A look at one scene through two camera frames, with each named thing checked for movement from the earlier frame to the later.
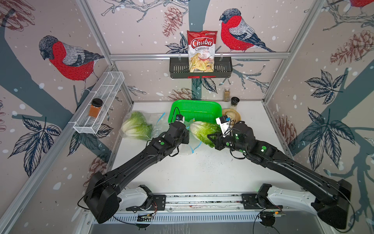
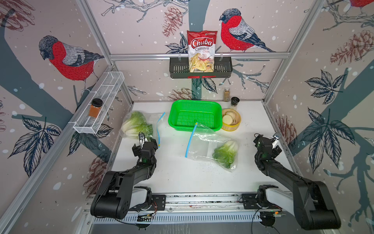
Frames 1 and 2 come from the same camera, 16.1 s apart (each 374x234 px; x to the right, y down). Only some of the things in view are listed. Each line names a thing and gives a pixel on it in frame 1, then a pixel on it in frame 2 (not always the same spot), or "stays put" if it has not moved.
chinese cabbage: (136, 118) stays put
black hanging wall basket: (179, 68) stays put
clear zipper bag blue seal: (143, 126) stays put
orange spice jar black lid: (95, 107) stays put
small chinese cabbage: (201, 130) → (225, 154)
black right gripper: (218, 142) → (257, 138)
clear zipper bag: (194, 143) → (206, 144)
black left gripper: (186, 133) → (137, 150)
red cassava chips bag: (201, 50) stays put
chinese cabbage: (143, 132) stays put
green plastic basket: (195, 110) stays put
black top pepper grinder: (234, 101) stays put
